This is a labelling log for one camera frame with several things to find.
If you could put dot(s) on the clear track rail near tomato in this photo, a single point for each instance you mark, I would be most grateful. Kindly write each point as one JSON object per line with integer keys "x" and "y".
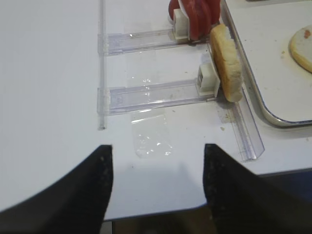
{"x": 115, "y": 44}

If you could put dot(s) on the metal baking tray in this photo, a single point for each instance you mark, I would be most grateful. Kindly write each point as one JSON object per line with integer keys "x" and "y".
{"x": 263, "y": 30}

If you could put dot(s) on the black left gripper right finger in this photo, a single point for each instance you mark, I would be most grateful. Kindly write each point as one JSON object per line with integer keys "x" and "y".
{"x": 242, "y": 202}

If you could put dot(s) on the clear adhesive tape piece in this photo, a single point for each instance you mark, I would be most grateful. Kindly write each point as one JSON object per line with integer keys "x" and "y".
{"x": 151, "y": 137}

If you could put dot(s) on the clear left front rail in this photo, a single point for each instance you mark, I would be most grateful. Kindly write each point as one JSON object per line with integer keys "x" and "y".
{"x": 240, "y": 136}

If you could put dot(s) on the red tomato slices stack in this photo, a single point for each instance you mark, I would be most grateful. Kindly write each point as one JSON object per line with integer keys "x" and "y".
{"x": 202, "y": 14}

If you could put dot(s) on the white pusher block near tomato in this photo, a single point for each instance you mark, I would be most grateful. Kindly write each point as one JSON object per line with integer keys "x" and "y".
{"x": 181, "y": 25}

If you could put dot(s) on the clear track rail near bread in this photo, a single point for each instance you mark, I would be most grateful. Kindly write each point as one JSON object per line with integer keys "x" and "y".
{"x": 120, "y": 100}

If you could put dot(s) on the white pusher block near bread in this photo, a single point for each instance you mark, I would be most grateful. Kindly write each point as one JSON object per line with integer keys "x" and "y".
{"x": 208, "y": 82}

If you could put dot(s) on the upright bun half slice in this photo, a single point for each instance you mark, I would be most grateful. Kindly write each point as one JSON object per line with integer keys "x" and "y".
{"x": 227, "y": 62}

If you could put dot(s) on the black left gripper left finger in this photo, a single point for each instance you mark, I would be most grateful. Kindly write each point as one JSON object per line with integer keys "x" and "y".
{"x": 76, "y": 204}

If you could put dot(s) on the clear left back rod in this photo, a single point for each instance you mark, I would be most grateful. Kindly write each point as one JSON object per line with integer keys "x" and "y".
{"x": 102, "y": 63}

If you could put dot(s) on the bun half on tray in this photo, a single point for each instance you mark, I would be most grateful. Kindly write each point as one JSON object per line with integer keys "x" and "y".
{"x": 300, "y": 47}

